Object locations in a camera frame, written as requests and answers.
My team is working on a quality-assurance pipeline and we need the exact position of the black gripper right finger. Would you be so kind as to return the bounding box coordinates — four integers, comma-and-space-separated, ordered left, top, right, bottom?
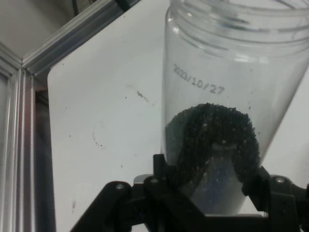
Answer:
241, 165, 309, 232

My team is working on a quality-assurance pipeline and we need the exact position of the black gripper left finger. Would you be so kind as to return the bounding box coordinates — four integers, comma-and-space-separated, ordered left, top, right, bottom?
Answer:
70, 154, 206, 232

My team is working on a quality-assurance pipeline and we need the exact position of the black seeds heap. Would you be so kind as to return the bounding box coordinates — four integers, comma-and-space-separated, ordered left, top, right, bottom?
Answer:
165, 102, 261, 191

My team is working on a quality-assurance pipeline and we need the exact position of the clear plastic jar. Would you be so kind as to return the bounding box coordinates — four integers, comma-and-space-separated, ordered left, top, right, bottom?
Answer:
160, 0, 309, 216

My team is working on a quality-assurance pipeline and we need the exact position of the black tripod stand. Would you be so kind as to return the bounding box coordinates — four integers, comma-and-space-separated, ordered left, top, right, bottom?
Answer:
114, 0, 142, 12

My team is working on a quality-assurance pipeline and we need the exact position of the aluminium frame rail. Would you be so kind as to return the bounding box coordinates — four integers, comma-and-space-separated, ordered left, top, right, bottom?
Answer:
0, 65, 36, 232
23, 0, 143, 76

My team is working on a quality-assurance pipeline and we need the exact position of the aluminium frame post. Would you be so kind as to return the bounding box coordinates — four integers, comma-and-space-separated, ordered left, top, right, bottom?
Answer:
0, 42, 25, 71

